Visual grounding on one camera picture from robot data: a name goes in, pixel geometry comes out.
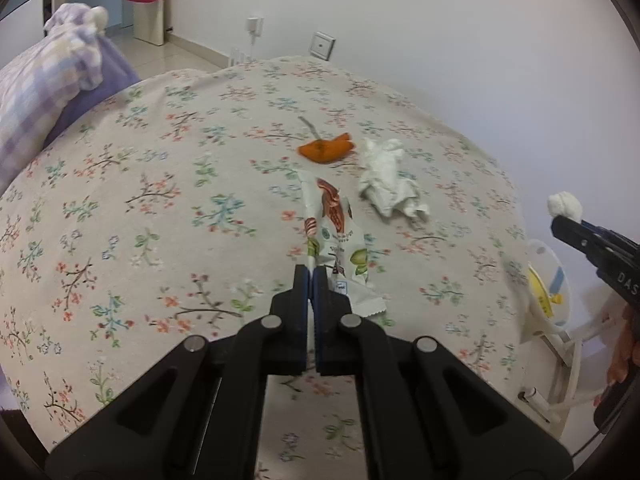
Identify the orange peel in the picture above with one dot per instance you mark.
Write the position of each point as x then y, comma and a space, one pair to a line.
327, 150

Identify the white door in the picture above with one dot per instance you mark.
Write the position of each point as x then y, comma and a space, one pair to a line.
150, 20

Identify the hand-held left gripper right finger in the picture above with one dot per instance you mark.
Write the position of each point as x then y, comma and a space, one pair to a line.
321, 315

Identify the purple checked blanket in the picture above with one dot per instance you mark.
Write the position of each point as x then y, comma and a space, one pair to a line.
45, 85

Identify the white tissue ball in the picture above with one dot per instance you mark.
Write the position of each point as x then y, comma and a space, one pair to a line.
565, 205

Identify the printed snack wrapper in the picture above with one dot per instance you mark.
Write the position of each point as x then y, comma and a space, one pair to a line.
335, 230

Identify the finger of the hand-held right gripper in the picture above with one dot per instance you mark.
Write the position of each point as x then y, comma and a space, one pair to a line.
585, 237

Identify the wall socket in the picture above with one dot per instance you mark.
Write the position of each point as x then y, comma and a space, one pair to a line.
322, 45

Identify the person's right hand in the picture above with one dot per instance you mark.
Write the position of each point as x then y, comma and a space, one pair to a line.
625, 345

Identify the crumpled white tissue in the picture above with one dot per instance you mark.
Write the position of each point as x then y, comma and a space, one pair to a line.
387, 180

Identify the white plastic basin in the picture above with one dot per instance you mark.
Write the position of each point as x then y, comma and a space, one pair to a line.
542, 260

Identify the white wall charger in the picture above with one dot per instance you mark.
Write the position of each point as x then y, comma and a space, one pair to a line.
254, 26

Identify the yellow printed wrapper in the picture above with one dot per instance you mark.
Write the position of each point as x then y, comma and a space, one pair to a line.
542, 290

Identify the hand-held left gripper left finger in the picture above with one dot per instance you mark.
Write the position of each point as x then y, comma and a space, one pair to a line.
303, 305

